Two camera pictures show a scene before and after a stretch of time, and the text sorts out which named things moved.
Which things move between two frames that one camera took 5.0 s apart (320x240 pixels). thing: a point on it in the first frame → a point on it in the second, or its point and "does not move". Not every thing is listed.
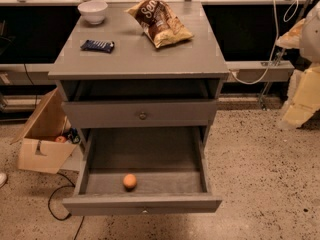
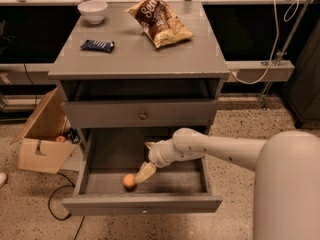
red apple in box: [61, 139] does not move
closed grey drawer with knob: [141, 113] does not move
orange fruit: [129, 180] does not move
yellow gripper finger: [291, 39] → [164, 153]
